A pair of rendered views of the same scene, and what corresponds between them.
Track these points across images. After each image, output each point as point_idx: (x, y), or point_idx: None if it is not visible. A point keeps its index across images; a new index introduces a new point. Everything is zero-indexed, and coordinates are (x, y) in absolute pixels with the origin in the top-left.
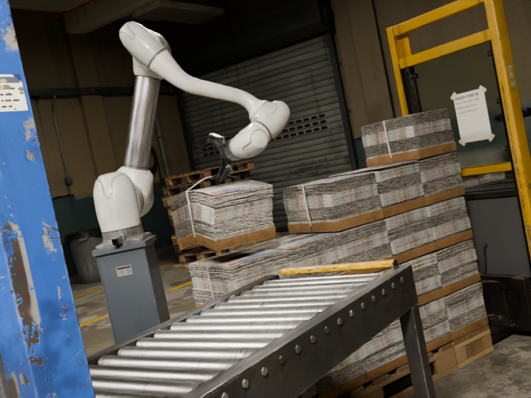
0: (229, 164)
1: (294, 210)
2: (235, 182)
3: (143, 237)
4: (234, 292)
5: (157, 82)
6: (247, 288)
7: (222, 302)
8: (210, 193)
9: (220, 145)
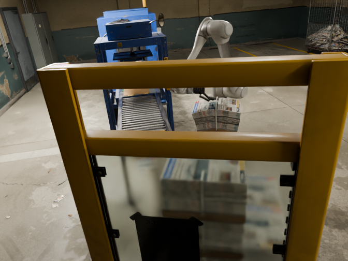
0: (199, 95)
1: None
2: (211, 106)
3: None
4: (167, 122)
5: (217, 45)
6: (165, 125)
7: (163, 120)
8: (199, 100)
9: None
